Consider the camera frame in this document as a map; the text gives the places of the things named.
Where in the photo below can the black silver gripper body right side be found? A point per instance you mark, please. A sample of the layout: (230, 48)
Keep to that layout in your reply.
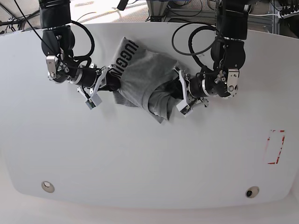
(79, 75)

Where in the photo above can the black silver gripper body left side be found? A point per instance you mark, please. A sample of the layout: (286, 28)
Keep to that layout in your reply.
(222, 83)

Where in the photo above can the grey T-shirt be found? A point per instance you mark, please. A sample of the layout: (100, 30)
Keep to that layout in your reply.
(147, 79)

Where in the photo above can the black tripod legs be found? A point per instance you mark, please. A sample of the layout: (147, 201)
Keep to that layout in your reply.
(9, 11)

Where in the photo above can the red tape rectangle marker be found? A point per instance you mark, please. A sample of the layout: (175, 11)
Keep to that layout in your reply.
(274, 146)

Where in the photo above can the white power strip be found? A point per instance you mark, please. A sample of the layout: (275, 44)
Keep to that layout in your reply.
(288, 11)

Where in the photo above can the left table grommet hole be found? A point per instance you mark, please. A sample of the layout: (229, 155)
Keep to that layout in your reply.
(47, 187)

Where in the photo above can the table grommet hole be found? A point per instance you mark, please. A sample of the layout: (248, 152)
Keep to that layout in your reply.
(252, 192)
(47, 187)

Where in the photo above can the right table grommet hole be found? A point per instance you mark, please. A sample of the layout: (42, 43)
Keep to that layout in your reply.
(252, 192)

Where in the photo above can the wrist camera board left side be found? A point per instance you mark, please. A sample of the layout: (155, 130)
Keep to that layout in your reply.
(186, 111)

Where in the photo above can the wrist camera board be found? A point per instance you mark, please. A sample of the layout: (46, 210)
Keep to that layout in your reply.
(186, 111)
(93, 101)

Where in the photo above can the wrist camera board right side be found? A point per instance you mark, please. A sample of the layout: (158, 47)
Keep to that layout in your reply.
(93, 101)

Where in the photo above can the aluminium frame stand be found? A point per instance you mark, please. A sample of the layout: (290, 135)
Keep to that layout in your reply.
(157, 9)

